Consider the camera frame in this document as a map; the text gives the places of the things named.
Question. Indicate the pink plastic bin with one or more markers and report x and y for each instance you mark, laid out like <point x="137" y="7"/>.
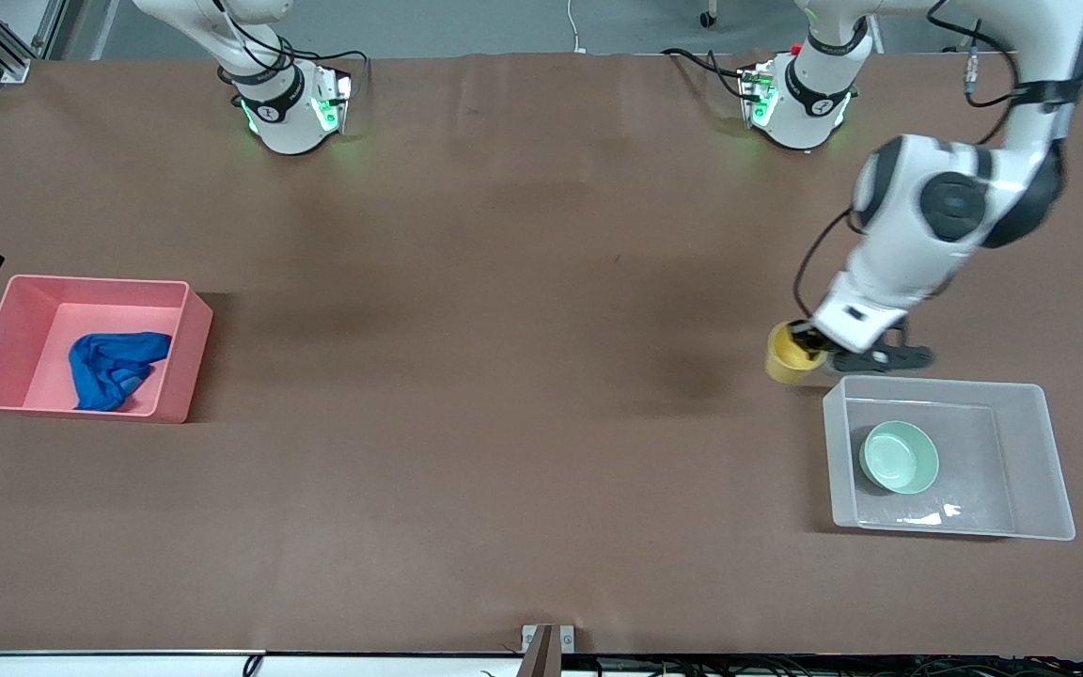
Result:
<point x="180" y="376"/>

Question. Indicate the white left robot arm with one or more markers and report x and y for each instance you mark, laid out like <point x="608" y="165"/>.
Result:
<point x="889" y="254"/>

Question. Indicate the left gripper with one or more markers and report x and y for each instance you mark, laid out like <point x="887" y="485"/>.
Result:
<point x="807" y="337"/>

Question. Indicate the clear plastic box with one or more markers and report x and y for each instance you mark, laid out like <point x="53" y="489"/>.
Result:
<point x="1030" y="451"/>

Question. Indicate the silver metal bracket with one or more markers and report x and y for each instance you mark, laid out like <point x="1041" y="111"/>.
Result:
<point x="568" y="639"/>

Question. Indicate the brown paper table cover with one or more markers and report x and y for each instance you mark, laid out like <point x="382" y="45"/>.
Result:
<point x="504" y="282"/>

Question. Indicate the blue cloth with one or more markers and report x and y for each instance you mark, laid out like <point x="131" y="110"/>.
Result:
<point x="114" y="371"/>

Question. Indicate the yellow cup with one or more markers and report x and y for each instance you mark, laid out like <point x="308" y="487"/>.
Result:
<point x="786" y="367"/>

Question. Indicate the aluminium frame corner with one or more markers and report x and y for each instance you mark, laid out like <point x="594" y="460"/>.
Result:
<point x="15" y="68"/>

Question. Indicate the white table edge rail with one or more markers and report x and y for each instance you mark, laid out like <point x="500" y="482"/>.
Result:
<point x="128" y="668"/>

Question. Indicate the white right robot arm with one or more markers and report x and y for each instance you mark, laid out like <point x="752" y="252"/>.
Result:
<point x="283" y="118"/>

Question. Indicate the mint green bowl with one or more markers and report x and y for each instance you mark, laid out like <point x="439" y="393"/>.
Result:
<point x="899" y="458"/>

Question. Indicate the brown post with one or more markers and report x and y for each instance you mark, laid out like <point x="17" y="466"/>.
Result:
<point x="541" y="653"/>

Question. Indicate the black caster wheel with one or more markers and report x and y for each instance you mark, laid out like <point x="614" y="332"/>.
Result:
<point x="710" y="18"/>

